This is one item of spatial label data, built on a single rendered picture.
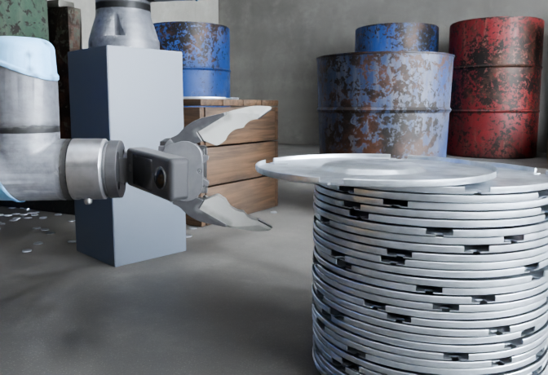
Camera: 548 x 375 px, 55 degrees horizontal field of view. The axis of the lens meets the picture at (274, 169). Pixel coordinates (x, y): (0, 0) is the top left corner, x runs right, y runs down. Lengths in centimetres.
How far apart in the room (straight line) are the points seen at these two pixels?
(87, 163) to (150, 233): 55
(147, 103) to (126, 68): 8
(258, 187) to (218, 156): 22
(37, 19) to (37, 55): 104
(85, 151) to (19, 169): 8
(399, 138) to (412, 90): 14
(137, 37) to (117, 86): 12
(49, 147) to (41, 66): 9
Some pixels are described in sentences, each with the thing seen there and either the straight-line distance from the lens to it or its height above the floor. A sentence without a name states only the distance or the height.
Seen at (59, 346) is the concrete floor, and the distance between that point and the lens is 83.
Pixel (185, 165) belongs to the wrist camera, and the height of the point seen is 27.
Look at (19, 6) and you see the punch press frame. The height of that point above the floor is 61.
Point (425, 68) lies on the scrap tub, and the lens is 154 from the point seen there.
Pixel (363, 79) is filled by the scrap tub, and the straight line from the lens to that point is 151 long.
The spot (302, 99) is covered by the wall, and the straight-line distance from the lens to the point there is 461.
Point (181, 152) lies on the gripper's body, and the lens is 63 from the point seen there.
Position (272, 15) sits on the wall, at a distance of 480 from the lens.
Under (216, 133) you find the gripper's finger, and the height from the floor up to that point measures 30.
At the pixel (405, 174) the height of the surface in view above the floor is 25.
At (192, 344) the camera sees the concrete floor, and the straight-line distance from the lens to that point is 78.
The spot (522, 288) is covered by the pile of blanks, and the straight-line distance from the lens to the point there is 62.
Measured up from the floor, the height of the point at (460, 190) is 25.
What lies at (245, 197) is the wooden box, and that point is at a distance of 160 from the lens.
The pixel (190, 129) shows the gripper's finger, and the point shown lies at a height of 30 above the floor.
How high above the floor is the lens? 33
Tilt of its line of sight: 7 degrees down
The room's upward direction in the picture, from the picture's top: straight up
